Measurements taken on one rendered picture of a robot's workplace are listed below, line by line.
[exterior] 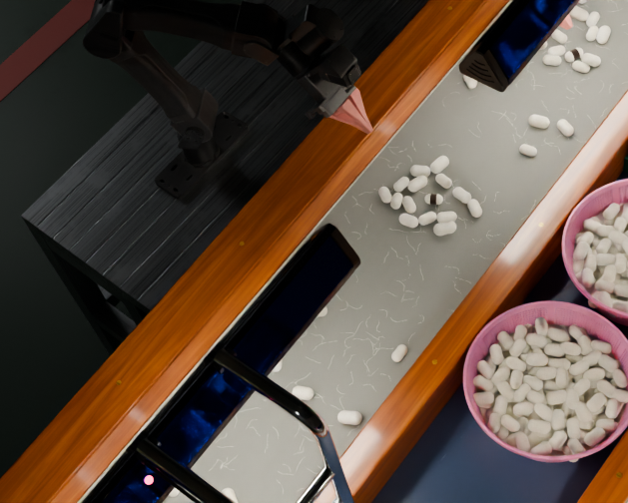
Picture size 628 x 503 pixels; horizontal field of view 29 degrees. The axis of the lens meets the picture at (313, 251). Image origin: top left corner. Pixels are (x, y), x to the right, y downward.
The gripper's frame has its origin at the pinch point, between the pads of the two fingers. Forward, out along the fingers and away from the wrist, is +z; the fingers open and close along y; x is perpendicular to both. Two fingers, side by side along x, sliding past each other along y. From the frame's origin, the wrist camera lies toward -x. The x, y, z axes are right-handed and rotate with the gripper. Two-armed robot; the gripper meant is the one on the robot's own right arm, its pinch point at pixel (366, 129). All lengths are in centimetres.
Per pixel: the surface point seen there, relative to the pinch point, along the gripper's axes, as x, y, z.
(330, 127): 14.0, 1.9, -2.4
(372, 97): 12.5, 11.2, -0.6
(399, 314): -4.4, -21.1, 23.4
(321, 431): -42, -53, 13
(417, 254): -1.7, -10.3, 20.3
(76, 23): 156, 33, -53
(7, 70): 159, 10, -57
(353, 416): -9.5, -40.3, 26.2
